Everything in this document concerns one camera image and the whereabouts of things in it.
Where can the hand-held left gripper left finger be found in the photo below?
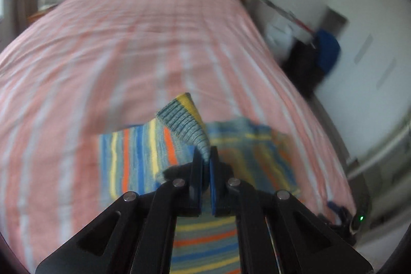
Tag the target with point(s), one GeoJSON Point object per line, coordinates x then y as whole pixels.
{"type": "Point", "coordinates": [196, 177]}

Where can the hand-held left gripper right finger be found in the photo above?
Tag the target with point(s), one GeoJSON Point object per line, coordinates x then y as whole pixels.
{"type": "Point", "coordinates": [214, 177]}

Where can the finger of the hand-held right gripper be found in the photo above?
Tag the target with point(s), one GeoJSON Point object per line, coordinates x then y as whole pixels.
{"type": "Point", "coordinates": [335, 208]}

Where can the striped knit sweater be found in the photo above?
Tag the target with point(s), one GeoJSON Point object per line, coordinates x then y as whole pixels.
{"type": "Point", "coordinates": [141, 158]}

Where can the black chair with clothes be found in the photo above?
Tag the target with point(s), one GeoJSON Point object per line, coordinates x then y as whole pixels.
{"type": "Point", "coordinates": [303, 68]}

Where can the white wardrobe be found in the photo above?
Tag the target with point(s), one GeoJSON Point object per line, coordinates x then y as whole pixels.
{"type": "Point", "coordinates": [369, 84]}

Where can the pink striped bed sheet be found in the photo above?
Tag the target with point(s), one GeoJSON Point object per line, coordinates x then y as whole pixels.
{"type": "Point", "coordinates": [112, 52]}

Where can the white plastic bag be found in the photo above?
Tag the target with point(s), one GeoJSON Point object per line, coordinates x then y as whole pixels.
{"type": "Point", "coordinates": [279, 36]}

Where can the blue garment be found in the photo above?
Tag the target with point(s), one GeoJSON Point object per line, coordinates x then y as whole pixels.
{"type": "Point", "coordinates": [327, 51]}

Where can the glass desk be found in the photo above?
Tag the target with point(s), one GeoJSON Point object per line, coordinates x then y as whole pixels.
{"type": "Point", "coordinates": [285, 12]}

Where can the wooden nightstand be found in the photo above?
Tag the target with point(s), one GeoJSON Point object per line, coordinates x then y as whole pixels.
{"type": "Point", "coordinates": [37, 16]}

